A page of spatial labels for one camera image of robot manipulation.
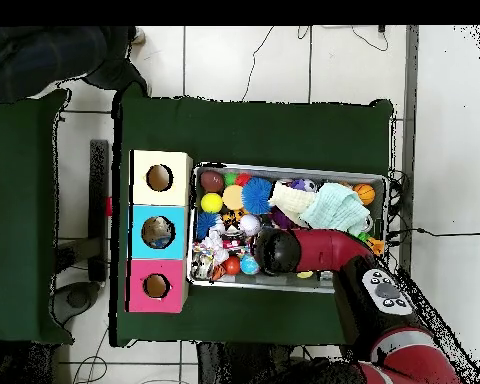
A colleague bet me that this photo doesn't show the light blue knitted cloth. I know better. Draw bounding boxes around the light blue knitted cloth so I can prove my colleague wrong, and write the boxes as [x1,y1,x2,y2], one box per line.
[299,182,371,237]

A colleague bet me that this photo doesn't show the shallow clear mesh bin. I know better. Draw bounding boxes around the shallow clear mesh bin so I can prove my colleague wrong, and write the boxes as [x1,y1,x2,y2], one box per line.
[186,161,389,295]

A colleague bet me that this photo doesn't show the large blue spiky ball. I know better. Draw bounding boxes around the large blue spiky ball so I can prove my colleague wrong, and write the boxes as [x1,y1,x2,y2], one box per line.
[240,176,274,216]

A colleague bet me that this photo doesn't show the yellow ball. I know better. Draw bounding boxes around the yellow ball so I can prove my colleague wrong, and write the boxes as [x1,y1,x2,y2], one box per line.
[200,192,224,214]

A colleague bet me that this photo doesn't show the small blue spiky ball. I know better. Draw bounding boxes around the small blue spiky ball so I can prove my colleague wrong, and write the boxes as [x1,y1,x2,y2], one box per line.
[194,211,221,241]

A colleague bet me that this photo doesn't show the brown toy football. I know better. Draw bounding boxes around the brown toy football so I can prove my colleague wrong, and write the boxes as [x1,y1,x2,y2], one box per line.
[199,170,226,194]

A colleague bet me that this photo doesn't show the cream knitted cloth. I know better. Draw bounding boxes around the cream knitted cloth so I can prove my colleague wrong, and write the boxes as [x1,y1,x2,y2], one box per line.
[267,180,317,227]

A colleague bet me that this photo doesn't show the blue globe print ball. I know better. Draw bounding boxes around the blue globe print ball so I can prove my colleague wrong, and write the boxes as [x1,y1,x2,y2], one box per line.
[239,253,260,276]

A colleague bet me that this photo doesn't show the orange toy basketball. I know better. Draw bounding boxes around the orange toy basketball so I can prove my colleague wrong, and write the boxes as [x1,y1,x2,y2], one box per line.
[352,183,376,206]

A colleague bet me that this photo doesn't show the black panel stand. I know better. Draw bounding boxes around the black panel stand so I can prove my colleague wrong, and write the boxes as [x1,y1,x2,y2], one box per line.
[88,138,111,283]

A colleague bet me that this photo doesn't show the orange plastic toy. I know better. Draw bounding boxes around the orange plastic toy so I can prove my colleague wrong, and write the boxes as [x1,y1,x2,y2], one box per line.
[367,237,386,257]

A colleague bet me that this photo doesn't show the dark green side table cloth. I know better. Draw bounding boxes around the dark green side table cloth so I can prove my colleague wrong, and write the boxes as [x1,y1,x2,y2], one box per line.
[0,88,74,346]

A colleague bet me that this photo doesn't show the person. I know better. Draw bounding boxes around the person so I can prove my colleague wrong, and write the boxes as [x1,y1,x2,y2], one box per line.
[0,25,149,103]

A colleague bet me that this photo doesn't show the black cable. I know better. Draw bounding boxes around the black cable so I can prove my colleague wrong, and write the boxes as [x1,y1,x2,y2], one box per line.
[387,226,480,238]

